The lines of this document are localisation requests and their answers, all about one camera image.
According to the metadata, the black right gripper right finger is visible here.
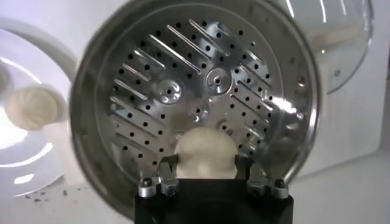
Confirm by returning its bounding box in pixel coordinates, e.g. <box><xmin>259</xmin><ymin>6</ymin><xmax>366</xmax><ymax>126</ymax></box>
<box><xmin>236</xmin><ymin>153</ymin><xmax>289</xmax><ymax>200</ymax></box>

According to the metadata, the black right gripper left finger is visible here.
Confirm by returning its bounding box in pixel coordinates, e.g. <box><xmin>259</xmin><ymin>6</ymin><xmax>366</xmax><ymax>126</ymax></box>
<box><xmin>137</xmin><ymin>153</ymin><xmax>180</xmax><ymax>198</ymax></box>

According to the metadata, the white steamed baozi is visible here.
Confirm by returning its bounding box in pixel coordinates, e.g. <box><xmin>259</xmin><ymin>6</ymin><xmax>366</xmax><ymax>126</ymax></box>
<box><xmin>174</xmin><ymin>126</ymin><xmax>239</xmax><ymax>180</ymax></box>
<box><xmin>4</xmin><ymin>86</ymin><xmax>62</xmax><ymax>131</ymax></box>

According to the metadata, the round glass lid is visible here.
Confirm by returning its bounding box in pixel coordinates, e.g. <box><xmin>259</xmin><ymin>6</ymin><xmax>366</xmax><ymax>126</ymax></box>
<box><xmin>283</xmin><ymin>0</ymin><xmax>375</xmax><ymax>96</ymax></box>

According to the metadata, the perforated steel steamer basket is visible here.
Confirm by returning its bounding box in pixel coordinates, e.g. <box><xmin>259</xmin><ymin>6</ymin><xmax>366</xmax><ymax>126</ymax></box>
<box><xmin>69</xmin><ymin>0</ymin><xmax>322</xmax><ymax>220</ymax></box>

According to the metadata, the white oval plate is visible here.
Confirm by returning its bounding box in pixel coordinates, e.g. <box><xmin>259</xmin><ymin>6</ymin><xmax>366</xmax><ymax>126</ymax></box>
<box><xmin>0</xmin><ymin>16</ymin><xmax>79</xmax><ymax>199</ymax></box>

